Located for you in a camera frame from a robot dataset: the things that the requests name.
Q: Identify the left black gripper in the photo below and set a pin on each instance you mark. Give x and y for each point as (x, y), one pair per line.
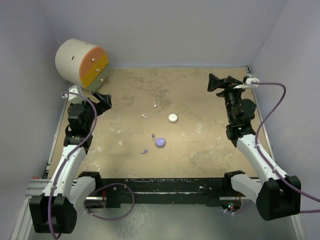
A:
(102, 105)

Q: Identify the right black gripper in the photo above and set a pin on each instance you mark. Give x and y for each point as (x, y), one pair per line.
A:
(215, 82)

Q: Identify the white earbud charging case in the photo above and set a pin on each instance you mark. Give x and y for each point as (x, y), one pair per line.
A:
(173, 118)

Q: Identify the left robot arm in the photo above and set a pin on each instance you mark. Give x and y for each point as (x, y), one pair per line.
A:
(55, 210)

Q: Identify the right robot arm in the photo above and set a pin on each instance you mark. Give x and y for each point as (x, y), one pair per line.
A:
(276, 194)

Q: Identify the purple earbud charging case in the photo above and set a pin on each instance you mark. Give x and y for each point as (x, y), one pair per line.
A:
(160, 142)

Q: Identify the round drawer cabinet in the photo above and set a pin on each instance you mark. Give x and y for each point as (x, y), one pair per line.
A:
(82, 64)

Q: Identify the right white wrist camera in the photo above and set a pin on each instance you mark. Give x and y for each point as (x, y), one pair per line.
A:
(248, 83)

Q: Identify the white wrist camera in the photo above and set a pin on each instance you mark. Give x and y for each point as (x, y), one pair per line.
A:
(248, 83)
(75, 91)

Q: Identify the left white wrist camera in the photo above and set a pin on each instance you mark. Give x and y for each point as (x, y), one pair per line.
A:
(75, 91)

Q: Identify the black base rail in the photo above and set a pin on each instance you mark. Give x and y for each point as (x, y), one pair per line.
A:
(211, 192)

